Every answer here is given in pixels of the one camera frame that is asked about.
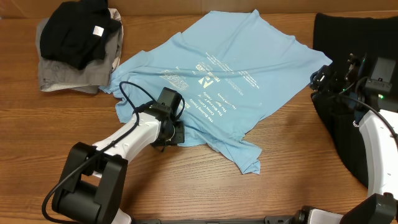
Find light blue printed t-shirt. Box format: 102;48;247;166
103;11;331;174

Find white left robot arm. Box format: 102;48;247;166
46;100;185;223

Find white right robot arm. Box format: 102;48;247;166
286;54;397;223

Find black garment at right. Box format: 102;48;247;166
310;13;397;185

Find grey folded shorts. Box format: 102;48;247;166
35;18;112;94

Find white folded garment under stack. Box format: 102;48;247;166
106;8;124;72

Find black folded garment on stack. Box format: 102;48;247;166
40;0;121;70

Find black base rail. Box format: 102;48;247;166
131;215;294;224

